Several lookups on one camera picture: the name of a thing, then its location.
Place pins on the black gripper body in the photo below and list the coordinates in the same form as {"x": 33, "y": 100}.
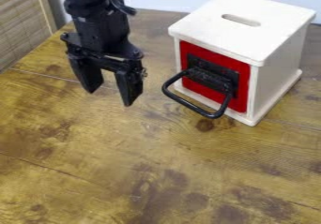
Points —
{"x": 99, "y": 43}

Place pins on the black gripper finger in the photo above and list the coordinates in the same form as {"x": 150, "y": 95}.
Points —
{"x": 130, "y": 84}
{"x": 87, "y": 71}

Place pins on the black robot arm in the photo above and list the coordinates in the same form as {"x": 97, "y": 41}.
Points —
{"x": 99, "y": 4}

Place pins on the red drawer front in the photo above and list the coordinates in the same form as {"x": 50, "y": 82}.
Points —
{"x": 239, "y": 103}

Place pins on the white wooden box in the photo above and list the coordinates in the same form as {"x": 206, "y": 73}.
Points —
{"x": 259, "y": 32}

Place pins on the black metal drawer handle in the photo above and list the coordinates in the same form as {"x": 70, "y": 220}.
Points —
{"x": 210, "y": 78}

